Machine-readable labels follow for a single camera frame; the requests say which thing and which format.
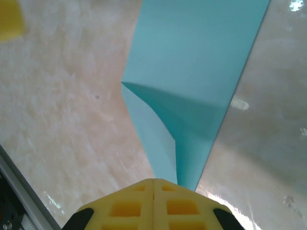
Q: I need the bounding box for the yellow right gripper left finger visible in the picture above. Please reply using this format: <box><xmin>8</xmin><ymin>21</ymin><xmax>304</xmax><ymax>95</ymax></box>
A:
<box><xmin>61</xmin><ymin>178</ymin><xmax>154</xmax><ymax>230</ymax></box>

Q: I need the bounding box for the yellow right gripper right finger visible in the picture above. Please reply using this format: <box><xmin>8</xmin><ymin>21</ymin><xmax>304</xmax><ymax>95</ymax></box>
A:
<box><xmin>153</xmin><ymin>178</ymin><xmax>243</xmax><ymax>230</ymax></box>

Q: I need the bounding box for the light blue cloth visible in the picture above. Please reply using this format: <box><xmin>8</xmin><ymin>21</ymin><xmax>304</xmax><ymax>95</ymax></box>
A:
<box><xmin>121</xmin><ymin>0</ymin><xmax>271</xmax><ymax>192</ymax></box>

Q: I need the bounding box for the long aluminium mounting rail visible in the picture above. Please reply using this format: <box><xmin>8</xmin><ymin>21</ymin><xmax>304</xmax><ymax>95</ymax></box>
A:
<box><xmin>0</xmin><ymin>143</ymin><xmax>62</xmax><ymax>230</ymax></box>

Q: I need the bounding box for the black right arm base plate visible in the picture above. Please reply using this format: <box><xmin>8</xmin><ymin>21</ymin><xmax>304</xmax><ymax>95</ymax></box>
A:
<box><xmin>0</xmin><ymin>176</ymin><xmax>26</xmax><ymax>230</ymax></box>

